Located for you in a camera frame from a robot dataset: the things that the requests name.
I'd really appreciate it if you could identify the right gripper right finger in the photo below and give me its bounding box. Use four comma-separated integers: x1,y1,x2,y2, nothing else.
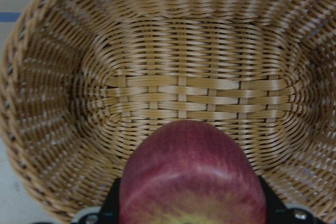
258,176,287,224

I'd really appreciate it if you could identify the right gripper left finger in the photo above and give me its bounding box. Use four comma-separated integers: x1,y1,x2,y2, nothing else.
100,178,121,224

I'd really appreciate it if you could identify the red apple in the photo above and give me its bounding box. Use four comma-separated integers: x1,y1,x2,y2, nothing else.
119,120,267,223

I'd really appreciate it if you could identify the oval wicker basket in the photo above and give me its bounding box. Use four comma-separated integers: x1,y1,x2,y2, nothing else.
1,0,335,223

